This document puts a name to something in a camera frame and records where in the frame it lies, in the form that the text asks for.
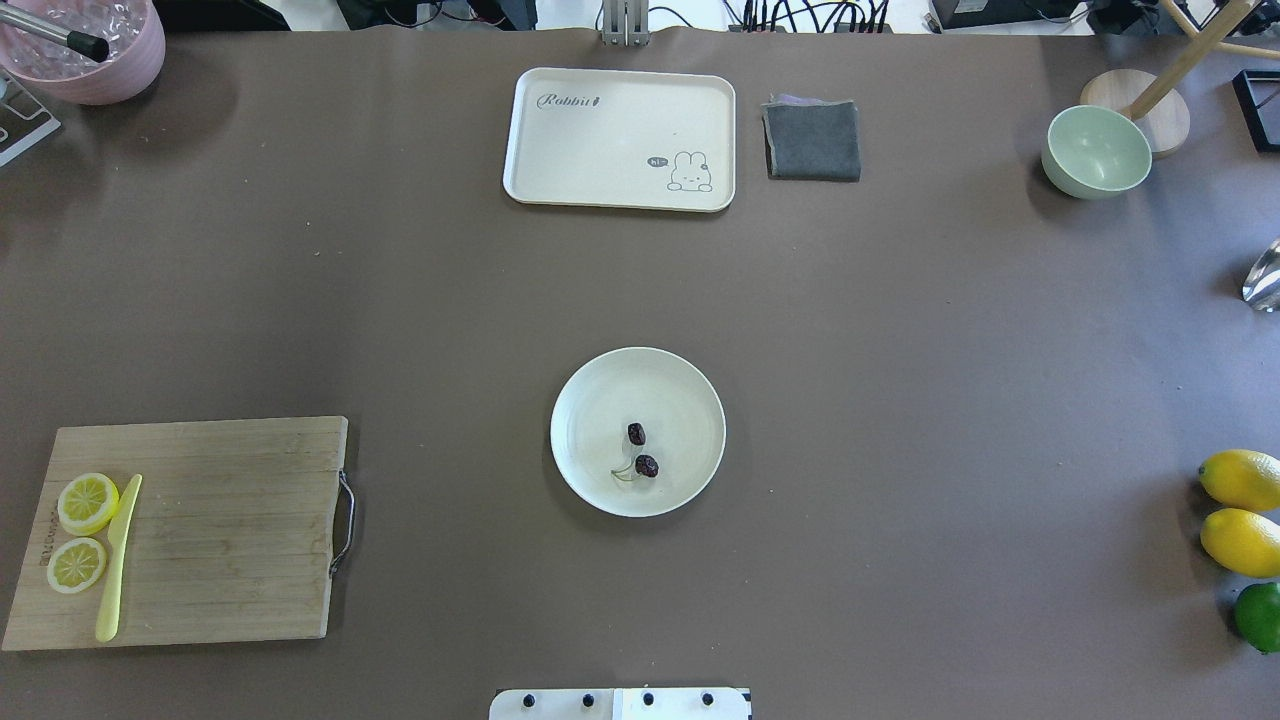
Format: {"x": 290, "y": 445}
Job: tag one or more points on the white wire cup rack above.
{"x": 25, "y": 121}

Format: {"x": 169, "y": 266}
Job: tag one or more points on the wooden cup tree stand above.
{"x": 1152, "y": 102}

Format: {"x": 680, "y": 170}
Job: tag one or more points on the black glass rack tray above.
{"x": 1256, "y": 92}

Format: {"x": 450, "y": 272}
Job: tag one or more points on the steel black-tipped muddler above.
{"x": 93, "y": 47}

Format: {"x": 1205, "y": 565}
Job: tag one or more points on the lemon slice lower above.
{"x": 76, "y": 565}

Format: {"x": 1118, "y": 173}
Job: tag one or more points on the cream round plate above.
{"x": 684, "y": 421}

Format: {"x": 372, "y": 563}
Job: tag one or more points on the lemon slice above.
{"x": 76, "y": 565}
{"x": 87, "y": 504}

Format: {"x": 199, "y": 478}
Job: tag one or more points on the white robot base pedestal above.
{"x": 623, "y": 703}

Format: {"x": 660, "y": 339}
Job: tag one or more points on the yellow plastic knife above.
{"x": 119, "y": 528}

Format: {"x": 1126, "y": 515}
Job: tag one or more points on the aluminium frame post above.
{"x": 625, "y": 23}

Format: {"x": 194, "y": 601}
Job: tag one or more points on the cream rabbit tray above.
{"x": 622, "y": 139}

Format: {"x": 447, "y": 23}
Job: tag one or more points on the metal ice scoop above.
{"x": 1260, "y": 289}

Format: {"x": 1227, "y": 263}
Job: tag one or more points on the yellow lemon near lime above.
{"x": 1242, "y": 479}

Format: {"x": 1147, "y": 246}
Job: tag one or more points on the grey folded cloth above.
{"x": 808, "y": 139}

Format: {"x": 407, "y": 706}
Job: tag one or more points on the green lime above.
{"x": 1256, "y": 616}

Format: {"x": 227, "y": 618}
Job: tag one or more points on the pink bowl with ice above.
{"x": 137, "y": 51}

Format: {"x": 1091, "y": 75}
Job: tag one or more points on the wooden cutting board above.
{"x": 232, "y": 536}

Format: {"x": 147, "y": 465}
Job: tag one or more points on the yellow lemon outer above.
{"x": 1242, "y": 541}

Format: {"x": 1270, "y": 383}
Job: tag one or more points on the lemon slice upper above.
{"x": 87, "y": 504}

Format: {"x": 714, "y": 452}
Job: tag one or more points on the green bowl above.
{"x": 1094, "y": 153}

